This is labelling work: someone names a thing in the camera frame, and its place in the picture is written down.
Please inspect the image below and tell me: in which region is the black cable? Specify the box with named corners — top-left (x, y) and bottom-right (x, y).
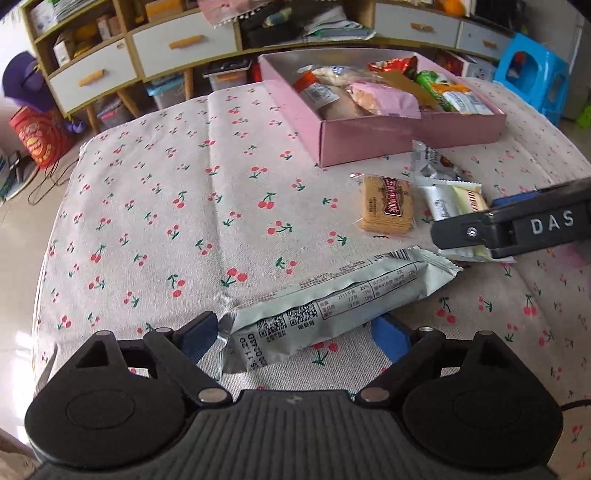
top-left (28, 157), bottom-right (79, 206)

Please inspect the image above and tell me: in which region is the gold foil snack packet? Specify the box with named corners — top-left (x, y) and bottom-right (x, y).
top-left (383, 71), bottom-right (444, 112)

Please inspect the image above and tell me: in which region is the silver brown snack packet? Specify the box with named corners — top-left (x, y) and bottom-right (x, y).
top-left (411, 140), bottom-right (462, 183)

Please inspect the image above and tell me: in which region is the cream white snack packet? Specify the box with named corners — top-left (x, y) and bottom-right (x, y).
top-left (416, 180), bottom-right (515, 265)

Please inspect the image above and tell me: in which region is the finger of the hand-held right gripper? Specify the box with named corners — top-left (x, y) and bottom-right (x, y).
top-left (491, 178), bottom-right (591, 209)
top-left (431, 210), bottom-right (497, 252)

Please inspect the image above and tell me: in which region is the red white snack packet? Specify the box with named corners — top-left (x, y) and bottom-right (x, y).
top-left (367, 56), bottom-right (419, 75)

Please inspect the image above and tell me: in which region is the cherry print tablecloth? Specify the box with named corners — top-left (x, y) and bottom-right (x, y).
top-left (30, 76), bottom-right (591, 416)

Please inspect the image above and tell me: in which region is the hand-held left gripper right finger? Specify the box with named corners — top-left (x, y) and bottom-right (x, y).
top-left (355, 314), bottom-right (527, 404)

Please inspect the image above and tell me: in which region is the purple hat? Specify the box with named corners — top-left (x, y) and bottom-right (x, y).
top-left (2, 51), bottom-right (47, 114)

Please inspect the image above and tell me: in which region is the green biscuit packet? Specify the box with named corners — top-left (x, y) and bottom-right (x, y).
top-left (413, 69), bottom-right (455, 93)

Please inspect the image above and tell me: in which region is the red printed bag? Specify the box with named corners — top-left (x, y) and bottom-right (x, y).
top-left (9, 106), bottom-right (81, 171)

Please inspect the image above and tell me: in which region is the white blue snack packet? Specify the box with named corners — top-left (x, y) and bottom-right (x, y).
top-left (309, 65), bottom-right (370, 86)

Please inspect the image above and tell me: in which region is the white packet orange end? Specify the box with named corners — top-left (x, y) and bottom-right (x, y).
top-left (436, 83), bottom-right (495, 116)

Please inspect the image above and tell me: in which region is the clear white snack packet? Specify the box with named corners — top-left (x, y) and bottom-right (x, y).
top-left (323, 85), bottom-right (370, 121)

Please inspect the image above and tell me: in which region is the white drawer orange handle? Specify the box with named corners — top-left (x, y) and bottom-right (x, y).
top-left (131, 14), bottom-right (238, 77)
top-left (374, 2), bottom-right (460, 47)
top-left (459, 21), bottom-right (514, 61)
top-left (48, 51), bottom-right (139, 114)

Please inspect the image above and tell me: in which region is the pink printed cloth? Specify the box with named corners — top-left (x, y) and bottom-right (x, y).
top-left (198, 0), bottom-right (259, 24)

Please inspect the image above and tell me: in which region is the blue plastic stool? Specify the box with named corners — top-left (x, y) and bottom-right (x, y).
top-left (492, 32), bottom-right (571, 127)

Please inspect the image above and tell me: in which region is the pale green snack packet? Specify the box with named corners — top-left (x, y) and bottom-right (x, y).
top-left (217, 247), bottom-right (464, 376)

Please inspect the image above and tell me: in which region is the pink cardboard box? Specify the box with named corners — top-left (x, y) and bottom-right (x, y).
top-left (257, 50), bottom-right (509, 168)

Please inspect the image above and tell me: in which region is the clear plastic storage box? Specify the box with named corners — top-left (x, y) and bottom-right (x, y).
top-left (148, 76), bottom-right (190, 109)
top-left (203, 62), bottom-right (252, 90)

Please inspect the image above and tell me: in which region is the orange white barcode packet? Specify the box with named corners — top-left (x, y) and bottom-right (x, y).
top-left (293, 69), bottom-right (340, 109)

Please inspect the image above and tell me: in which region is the pink snack packet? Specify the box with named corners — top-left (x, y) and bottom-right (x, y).
top-left (346, 80), bottom-right (422, 120)

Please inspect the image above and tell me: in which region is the clear biscuit packet red label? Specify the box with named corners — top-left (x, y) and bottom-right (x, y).
top-left (349, 173), bottom-right (419, 238)

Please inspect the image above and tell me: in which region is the black bag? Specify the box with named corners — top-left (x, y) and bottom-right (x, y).
top-left (240, 14), bottom-right (315, 47)

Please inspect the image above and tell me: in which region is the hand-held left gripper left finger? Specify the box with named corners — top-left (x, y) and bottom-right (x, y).
top-left (58, 310), bottom-right (234, 407)

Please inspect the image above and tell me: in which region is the wooden cabinet with drawers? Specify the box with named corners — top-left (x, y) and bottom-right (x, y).
top-left (21, 0), bottom-right (515, 134)

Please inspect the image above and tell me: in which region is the green white paper stack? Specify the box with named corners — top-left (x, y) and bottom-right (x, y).
top-left (305, 9), bottom-right (376, 40)

